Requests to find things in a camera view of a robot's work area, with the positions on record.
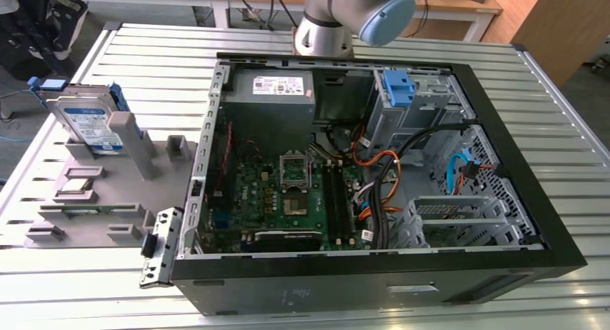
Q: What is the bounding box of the hard disk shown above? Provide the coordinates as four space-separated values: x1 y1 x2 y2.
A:
27 77 145 160

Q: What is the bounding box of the blue data wire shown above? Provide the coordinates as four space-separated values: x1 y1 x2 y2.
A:
447 148 472 196

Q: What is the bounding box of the metal disk bay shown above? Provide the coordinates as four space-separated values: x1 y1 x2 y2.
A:
407 195 530 251

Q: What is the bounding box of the silver CPU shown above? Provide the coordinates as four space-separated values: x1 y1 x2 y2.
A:
55 179 95 196

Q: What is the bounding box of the grey parts rack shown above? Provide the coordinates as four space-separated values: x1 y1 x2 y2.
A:
21 111 200 251

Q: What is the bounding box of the green RAM stick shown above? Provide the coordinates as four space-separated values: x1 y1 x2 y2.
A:
60 205 119 216

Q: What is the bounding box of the grey power supply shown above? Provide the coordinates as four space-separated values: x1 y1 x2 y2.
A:
221 68 318 158

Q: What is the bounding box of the metal socket cover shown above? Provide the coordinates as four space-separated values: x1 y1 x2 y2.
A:
279 151 314 190

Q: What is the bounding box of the metal card retention latch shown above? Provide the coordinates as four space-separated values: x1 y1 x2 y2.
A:
139 206 185 287

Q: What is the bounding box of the green motherboard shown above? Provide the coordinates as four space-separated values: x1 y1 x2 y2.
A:
197 149 378 254

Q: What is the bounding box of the CPU socket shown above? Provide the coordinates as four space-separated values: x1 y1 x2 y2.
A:
282 196 310 217

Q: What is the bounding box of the blue drive latch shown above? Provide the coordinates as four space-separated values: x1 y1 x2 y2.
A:
382 69 415 109

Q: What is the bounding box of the black RAM slot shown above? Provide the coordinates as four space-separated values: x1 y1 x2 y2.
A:
322 158 338 246
338 158 356 246
332 158 348 246
326 158 342 246

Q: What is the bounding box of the metal drive cage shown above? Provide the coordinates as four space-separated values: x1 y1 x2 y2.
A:
364 68 475 156

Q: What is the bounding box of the black graphics card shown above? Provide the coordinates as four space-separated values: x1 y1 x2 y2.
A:
240 229 324 253

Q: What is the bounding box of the black open PC case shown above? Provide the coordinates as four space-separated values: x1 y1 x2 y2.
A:
169 51 589 316

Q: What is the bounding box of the wooden cabinet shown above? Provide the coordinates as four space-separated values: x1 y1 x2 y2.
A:
483 0 610 90

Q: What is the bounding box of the yellow black wire bundle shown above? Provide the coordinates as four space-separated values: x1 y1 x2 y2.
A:
307 140 347 159

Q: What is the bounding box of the red yellow wire bundle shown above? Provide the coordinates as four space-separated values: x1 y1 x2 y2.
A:
351 148 404 206

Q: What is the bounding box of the orange wire bundle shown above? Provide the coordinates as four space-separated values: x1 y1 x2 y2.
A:
355 200 404 224

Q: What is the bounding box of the black cable bundle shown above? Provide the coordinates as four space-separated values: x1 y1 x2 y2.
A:
368 119 480 251

